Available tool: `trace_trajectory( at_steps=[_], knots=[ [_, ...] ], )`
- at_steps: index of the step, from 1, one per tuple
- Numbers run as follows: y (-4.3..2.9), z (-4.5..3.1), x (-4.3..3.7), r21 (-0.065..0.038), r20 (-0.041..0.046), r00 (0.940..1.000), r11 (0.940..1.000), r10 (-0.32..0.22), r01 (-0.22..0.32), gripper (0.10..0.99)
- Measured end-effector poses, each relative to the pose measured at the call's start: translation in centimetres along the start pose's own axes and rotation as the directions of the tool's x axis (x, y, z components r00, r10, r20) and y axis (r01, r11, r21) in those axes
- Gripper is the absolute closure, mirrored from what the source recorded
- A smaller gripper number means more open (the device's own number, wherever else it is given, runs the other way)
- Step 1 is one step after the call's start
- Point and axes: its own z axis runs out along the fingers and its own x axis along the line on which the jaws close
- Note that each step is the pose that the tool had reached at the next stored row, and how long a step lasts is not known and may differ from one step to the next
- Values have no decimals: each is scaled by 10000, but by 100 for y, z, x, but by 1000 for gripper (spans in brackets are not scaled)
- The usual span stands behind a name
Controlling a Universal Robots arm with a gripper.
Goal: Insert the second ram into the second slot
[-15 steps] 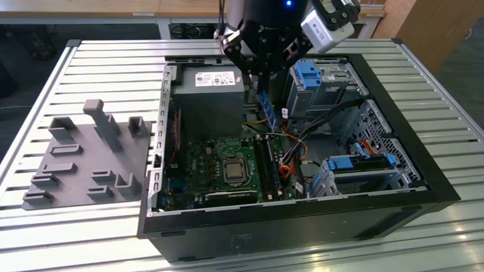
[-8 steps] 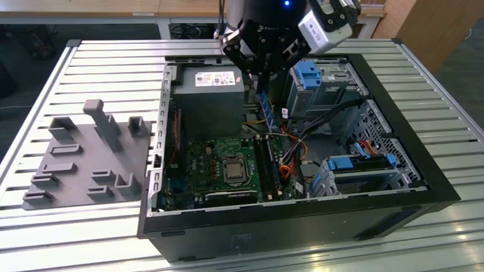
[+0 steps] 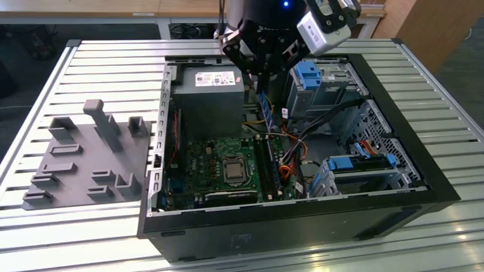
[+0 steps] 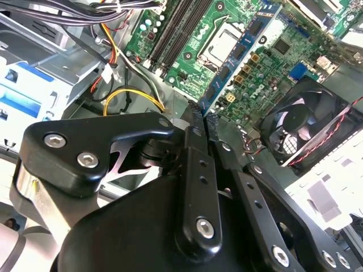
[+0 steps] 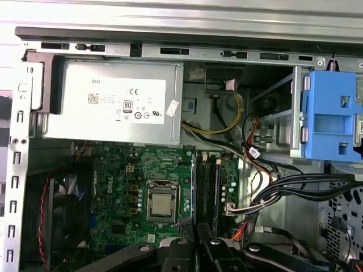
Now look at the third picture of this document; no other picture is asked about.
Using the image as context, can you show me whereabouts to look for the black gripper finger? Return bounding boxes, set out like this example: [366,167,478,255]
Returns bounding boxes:
[222,29,263,86]
[260,38,311,95]

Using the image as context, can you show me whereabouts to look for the black RAM slot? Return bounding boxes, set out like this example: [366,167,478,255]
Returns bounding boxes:
[254,134,274,201]

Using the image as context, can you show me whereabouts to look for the blue disk carrier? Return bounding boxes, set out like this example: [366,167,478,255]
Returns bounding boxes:
[296,62,323,91]

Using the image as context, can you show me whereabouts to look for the black fan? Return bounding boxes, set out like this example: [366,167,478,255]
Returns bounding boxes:
[168,23,207,40]

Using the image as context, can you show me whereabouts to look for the metal drive cage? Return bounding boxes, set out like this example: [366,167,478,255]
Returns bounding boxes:
[286,61,370,120]

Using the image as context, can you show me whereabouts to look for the gray power supply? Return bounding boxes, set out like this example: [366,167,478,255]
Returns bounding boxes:
[172,67,247,139]

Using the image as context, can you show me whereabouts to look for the wooden cabinet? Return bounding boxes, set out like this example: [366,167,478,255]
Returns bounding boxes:
[372,0,484,73]

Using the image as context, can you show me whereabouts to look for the CPU socket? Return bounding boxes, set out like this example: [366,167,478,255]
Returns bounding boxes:
[220,155,250,188]

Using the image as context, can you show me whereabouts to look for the hard disk in blue carrier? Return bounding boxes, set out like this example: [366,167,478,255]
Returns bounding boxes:
[326,154,398,173]

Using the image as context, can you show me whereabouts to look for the silver CPU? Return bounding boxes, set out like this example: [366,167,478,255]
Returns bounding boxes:
[226,163,246,179]

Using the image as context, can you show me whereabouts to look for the green motherboard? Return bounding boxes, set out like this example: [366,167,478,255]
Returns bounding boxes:
[166,135,303,212]

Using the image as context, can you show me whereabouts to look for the metal disk bay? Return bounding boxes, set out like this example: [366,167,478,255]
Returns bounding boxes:
[308,165,415,198]

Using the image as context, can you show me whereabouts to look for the black graphics card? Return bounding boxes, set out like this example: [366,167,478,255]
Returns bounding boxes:
[204,189,259,205]

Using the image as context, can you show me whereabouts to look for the gray parts rack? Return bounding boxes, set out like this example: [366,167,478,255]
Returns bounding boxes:
[22,99,155,211]

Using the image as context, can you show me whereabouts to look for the black PC case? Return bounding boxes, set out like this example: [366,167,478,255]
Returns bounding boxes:
[136,53,462,263]

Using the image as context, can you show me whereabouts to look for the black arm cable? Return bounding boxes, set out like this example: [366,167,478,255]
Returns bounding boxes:
[215,0,230,39]

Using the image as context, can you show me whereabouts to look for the black cable bundle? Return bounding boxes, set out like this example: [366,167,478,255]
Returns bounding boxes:
[296,99,370,142]

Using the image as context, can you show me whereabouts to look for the mixed colour wire bundle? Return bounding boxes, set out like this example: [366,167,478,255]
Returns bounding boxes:
[282,131,310,168]

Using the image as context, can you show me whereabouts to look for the red wire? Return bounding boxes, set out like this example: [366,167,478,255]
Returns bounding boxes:
[168,109,182,167]

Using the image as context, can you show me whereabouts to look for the blue disk wire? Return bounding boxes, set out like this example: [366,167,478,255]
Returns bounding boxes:
[354,143,371,159]

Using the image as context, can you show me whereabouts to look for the orange disk wire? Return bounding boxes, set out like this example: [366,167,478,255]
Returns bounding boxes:
[362,140,384,156]

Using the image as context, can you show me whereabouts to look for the orange wire bundle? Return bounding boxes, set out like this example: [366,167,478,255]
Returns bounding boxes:
[279,165,300,180]

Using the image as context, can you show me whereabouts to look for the wooden desk white frame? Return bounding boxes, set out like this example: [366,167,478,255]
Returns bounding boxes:
[0,0,387,39]

